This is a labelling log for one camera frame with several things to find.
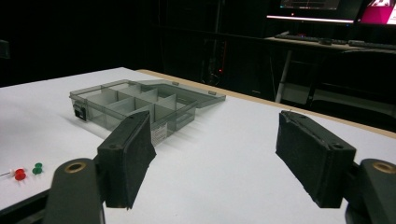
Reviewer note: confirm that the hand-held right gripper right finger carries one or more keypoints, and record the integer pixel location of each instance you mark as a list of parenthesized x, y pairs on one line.
[(314, 155)]

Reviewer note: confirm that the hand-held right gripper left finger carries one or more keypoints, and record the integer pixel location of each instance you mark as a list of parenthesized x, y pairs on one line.
[(124, 155)]

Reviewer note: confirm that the clear grey compartment box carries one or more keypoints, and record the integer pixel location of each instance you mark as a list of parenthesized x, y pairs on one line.
[(124, 102)]

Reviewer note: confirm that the green pushpin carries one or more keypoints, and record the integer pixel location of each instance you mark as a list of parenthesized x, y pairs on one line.
[(37, 169)]

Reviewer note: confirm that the red pushpin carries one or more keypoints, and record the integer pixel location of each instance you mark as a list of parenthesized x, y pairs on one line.
[(20, 175)]

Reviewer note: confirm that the black folding chair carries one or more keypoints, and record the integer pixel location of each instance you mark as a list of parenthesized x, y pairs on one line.
[(351, 93)]

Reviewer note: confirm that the white desk leg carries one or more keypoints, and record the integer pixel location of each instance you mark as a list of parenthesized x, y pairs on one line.
[(283, 77)]

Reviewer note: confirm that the white table cover sheet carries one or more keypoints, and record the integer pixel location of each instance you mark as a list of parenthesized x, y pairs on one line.
[(218, 171)]

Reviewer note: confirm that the wooden desk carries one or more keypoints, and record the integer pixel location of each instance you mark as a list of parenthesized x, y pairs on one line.
[(339, 47)]

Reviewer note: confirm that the white pushpin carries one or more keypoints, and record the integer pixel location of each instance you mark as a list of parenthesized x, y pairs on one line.
[(9, 173)]

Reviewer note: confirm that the long black keyboard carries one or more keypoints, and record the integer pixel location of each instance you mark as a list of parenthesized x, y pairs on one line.
[(305, 38)]

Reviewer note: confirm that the black computer tower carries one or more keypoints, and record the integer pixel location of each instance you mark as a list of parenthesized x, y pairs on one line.
[(216, 62)]

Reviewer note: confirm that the dark-screen computer monitor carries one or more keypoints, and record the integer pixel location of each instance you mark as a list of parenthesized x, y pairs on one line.
[(308, 9)]

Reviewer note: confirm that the pink-screen computer monitor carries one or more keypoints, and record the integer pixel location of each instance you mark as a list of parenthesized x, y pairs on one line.
[(378, 12)]

